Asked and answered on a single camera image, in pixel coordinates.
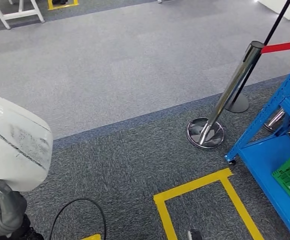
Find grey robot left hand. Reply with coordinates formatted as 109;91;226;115
0;179;28;238

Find white curved plastic part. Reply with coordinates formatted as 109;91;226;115
0;90;54;193

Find blue metal shelf rack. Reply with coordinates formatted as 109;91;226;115
224;54;290;240

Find red barrier belt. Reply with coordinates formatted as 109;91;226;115
260;39;290;55

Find white lit display plinth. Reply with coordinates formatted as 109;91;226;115
257;0;290;21

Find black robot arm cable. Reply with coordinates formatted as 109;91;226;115
49;197;108;240

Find white frame stand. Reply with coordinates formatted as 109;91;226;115
0;0;45;31

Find black stanchion post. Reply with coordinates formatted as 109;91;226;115
224;0;290;114

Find chrome stanchion post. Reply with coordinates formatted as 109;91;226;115
187;40;265;149
263;107;290;134

